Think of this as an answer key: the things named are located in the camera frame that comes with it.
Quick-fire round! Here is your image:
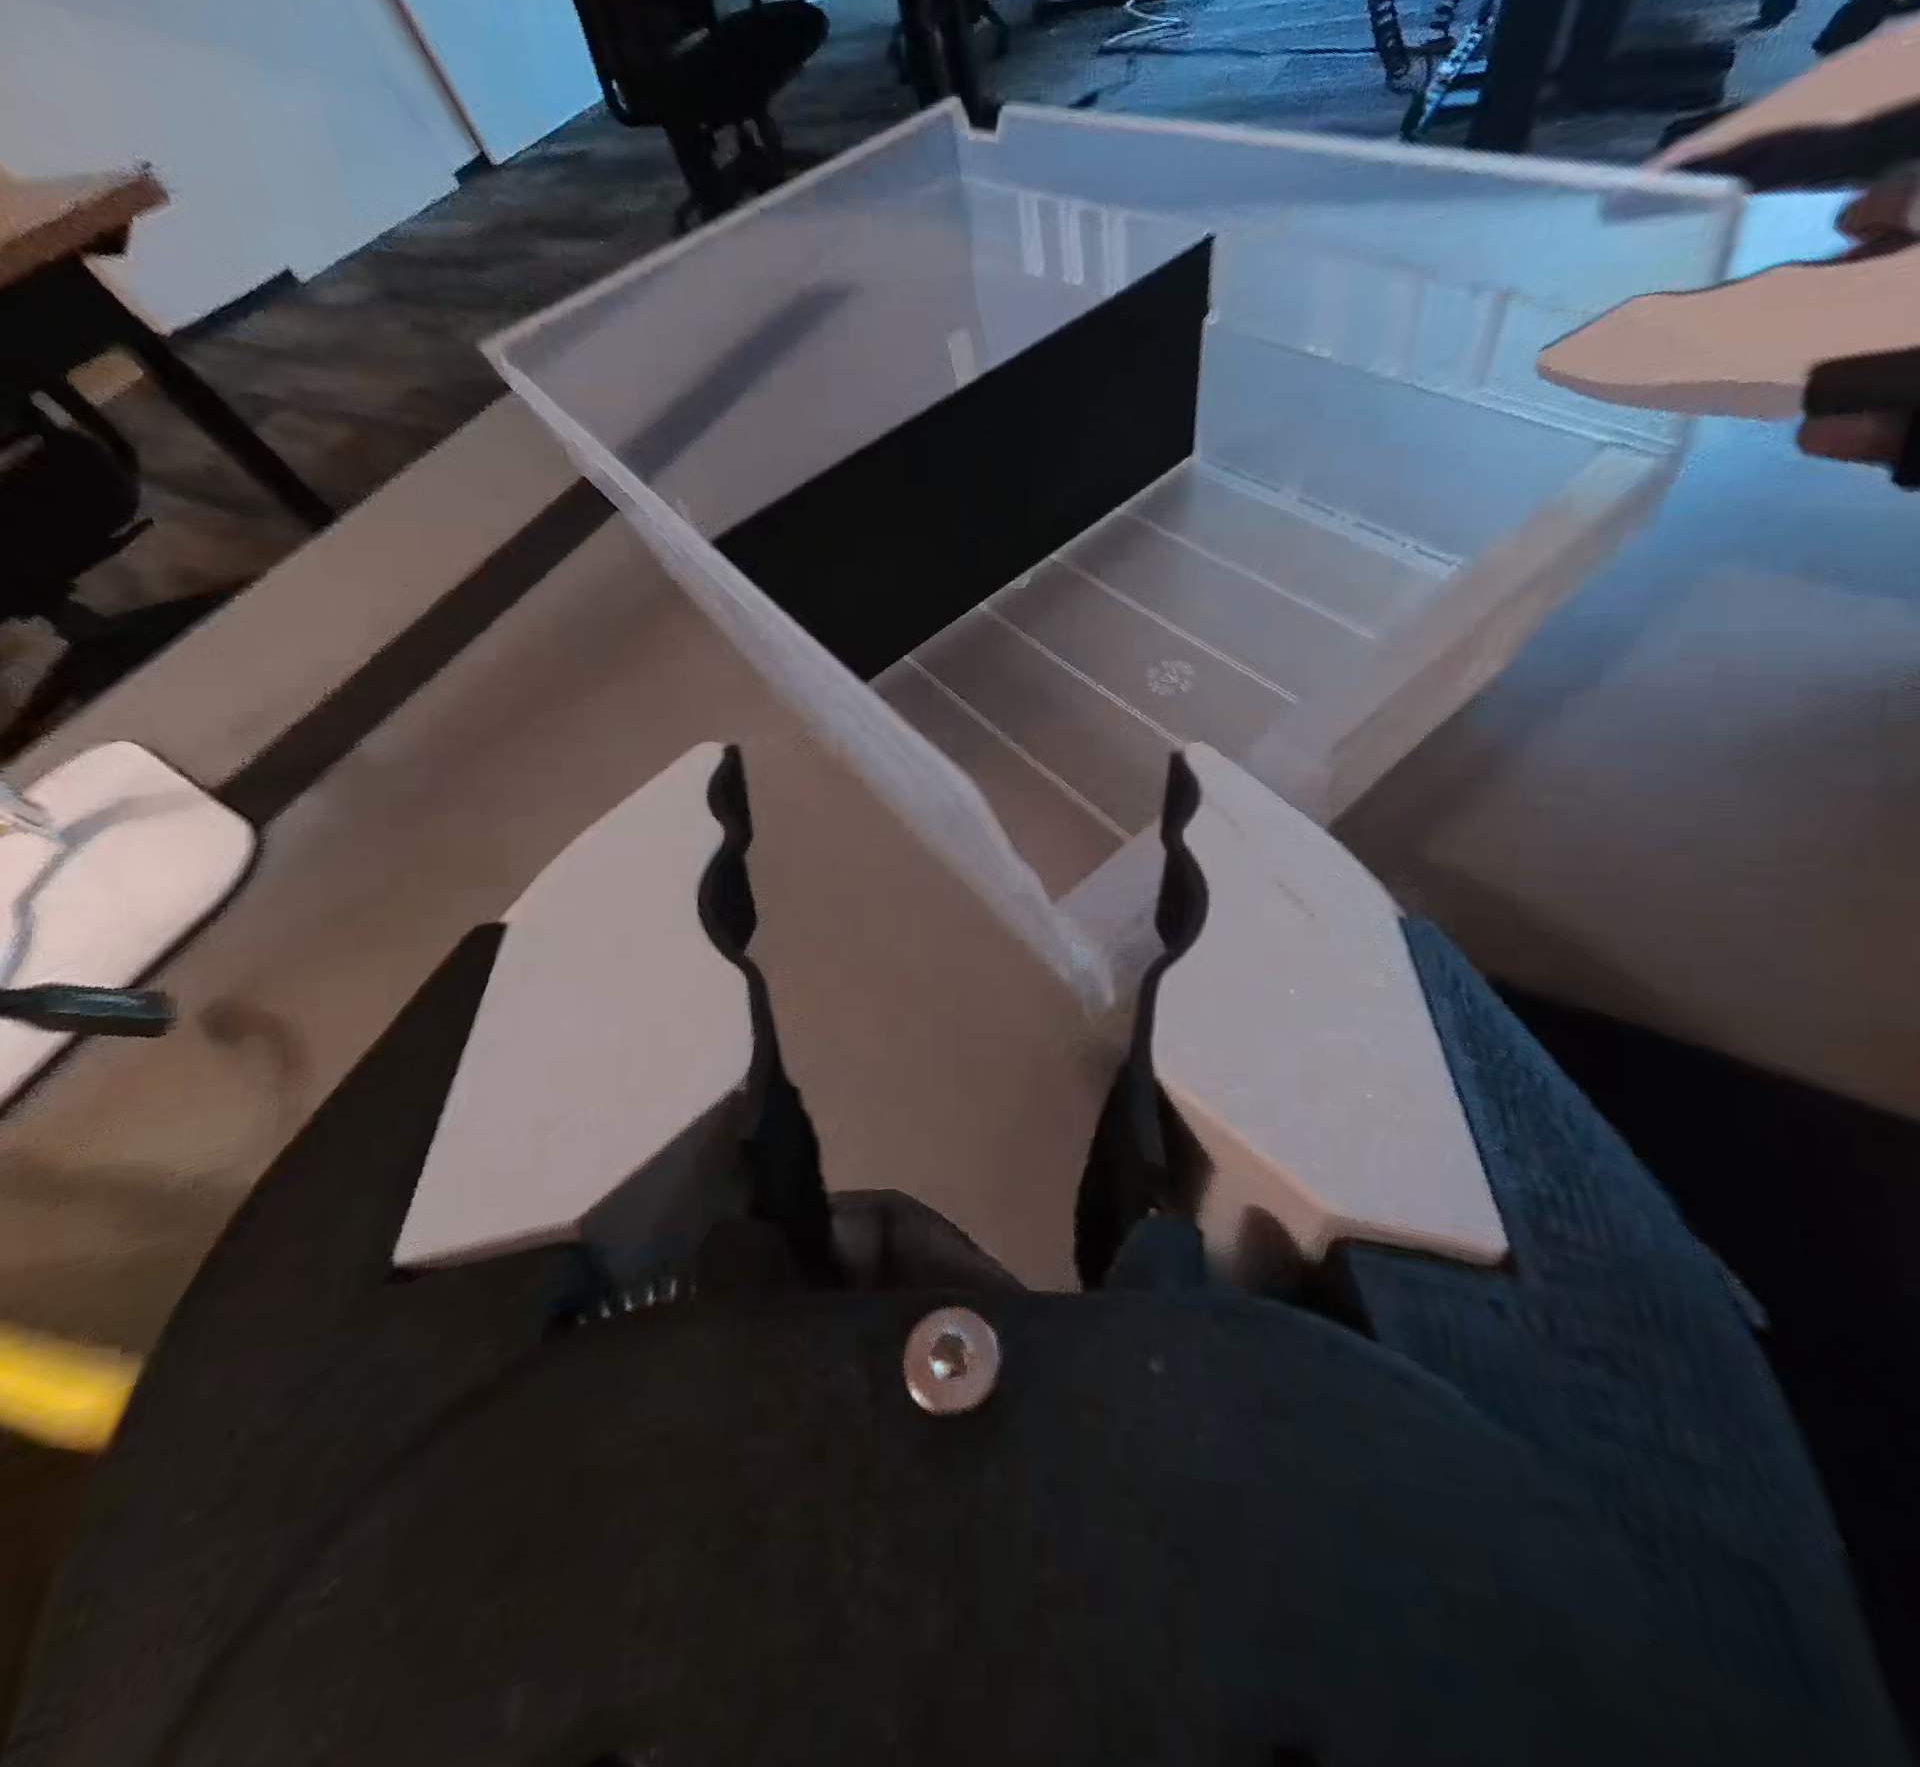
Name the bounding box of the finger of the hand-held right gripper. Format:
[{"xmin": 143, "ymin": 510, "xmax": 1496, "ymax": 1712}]
[
  {"xmin": 1539, "ymin": 256, "xmax": 1920, "ymax": 428},
  {"xmin": 1649, "ymin": 21, "xmax": 1920, "ymax": 198}
]

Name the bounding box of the black bin divider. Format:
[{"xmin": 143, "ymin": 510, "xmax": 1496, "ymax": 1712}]
[{"xmin": 717, "ymin": 237, "xmax": 1215, "ymax": 680}]

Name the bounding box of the yellow plastic bin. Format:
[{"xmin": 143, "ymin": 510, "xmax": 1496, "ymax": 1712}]
[{"xmin": 0, "ymin": 1326, "xmax": 143, "ymax": 1458}]

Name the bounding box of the clear plastic bin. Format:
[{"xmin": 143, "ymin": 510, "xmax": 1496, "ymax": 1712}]
[{"xmin": 478, "ymin": 101, "xmax": 1744, "ymax": 1009}]

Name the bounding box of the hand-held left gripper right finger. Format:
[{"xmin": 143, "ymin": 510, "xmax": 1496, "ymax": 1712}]
[{"xmin": 1075, "ymin": 744, "xmax": 1512, "ymax": 1297}]

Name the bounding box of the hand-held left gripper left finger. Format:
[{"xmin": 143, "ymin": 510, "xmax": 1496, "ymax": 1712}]
[{"xmin": 391, "ymin": 744, "xmax": 837, "ymax": 1300}]

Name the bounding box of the black wrist rest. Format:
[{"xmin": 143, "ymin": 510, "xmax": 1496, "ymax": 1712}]
[{"xmin": 1502, "ymin": 977, "xmax": 1920, "ymax": 1767}]

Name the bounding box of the black office chair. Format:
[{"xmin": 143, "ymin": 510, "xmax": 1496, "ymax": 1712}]
[{"xmin": 600, "ymin": 0, "xmax": 834, "ymax": 224}]

